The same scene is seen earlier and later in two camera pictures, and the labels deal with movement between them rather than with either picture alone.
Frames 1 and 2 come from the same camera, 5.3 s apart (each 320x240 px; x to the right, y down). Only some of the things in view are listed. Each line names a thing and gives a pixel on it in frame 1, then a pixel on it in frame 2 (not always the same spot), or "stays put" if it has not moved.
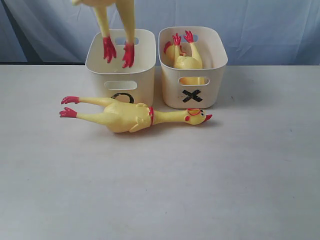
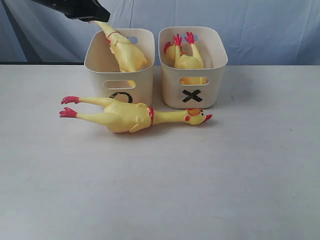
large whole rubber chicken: x=126 y=11 to x=129 y=58
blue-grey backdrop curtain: x=256 y=32 stays put
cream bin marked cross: x=195 y=88 stays put
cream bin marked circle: x=109 y=80 stays put
